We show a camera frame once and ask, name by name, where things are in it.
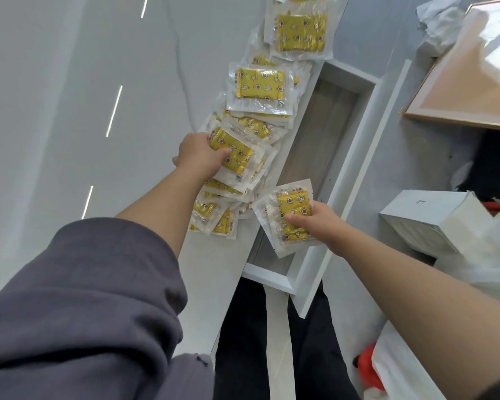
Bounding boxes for person's right hand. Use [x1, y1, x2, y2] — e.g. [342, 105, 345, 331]
[285, 202, 351, 258]

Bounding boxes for person's left hand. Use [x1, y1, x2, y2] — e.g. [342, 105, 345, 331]
[172, 132, 233, 182]

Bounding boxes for yellow printed sachet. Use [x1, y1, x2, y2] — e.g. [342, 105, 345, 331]
[252, 179, 323, 259]
[208, 125, 267, 194]

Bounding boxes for person's right forearm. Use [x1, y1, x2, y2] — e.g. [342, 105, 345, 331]
[337, 231, 500, 400]

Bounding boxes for person's left forearm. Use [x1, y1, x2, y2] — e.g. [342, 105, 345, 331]
[116, 164, 207, 259]

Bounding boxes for pile of yellow packets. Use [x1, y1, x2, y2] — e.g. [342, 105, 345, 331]
[188, 0, 351, 240]

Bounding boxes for white open shelf compartment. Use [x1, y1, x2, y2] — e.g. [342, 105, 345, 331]
[242, 59, 413, 319]

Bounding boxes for white cardboard box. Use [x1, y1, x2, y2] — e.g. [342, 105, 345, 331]
[379, 189, 480, 259]

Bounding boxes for black trousers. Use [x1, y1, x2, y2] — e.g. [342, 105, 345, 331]
[213, 277, 361, 400]

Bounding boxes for red plastic object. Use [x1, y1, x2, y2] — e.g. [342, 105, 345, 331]
[357, 343, 386, 392]

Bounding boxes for white paper bag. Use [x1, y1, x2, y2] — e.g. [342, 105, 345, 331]
[371, 321, 446, 400]

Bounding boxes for white plastic bag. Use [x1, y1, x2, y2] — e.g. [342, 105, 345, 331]
[435, 193, 500, 313]

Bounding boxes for black fabric item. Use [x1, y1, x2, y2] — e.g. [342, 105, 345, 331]
[454, 131, 500, 200]

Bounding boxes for grey sweatshirt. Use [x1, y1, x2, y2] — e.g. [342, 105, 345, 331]
[0, 217, 500, 400]

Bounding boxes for wooden framed board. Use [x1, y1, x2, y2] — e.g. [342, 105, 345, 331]
[404, 0, 500, 131]

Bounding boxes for crumpled white plastic wrap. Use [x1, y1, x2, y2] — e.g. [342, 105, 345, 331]
[416, 0, 467, 56]

